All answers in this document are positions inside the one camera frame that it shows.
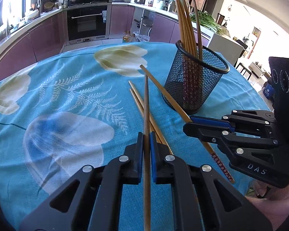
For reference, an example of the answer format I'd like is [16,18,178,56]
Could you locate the bamboo chopstick red end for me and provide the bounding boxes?
[182,0,197,57]
[175,0,193,95]

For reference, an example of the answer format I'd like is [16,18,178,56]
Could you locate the right hand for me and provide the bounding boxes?
[252,180,289,201]

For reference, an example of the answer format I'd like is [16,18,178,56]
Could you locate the black stool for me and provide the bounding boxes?
[235,63,252,80]

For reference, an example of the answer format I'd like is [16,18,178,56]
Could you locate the pink sleeved right forearm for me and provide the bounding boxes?
[246,197,289,230]

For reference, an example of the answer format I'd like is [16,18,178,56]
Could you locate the green leafy vegetables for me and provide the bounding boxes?
[198,11,221,33]

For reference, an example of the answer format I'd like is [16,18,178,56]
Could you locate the purple kitchen cabinets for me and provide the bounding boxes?
[0,4,210,90]

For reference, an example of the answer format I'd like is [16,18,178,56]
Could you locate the bamboo chopstick on cloth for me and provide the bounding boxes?
[130,88,166,144]
[140,65,235,184]
[128,80,174,155]
[144,75,151,230]

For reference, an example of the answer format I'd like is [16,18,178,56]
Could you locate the teal mesh food cover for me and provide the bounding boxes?
[167,0,177,13]

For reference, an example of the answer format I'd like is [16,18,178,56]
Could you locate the yellow oil bottle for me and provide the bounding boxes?
[123,31,131,43]

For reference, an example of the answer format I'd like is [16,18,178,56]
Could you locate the black mesh pen cup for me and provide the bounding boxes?
[164,40,230,115]

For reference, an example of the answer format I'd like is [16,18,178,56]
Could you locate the black built-in oven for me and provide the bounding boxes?
[66,0,112,45]

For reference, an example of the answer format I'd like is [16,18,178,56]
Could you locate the blue floral tablecloth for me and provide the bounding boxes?
[0,42,269,230]

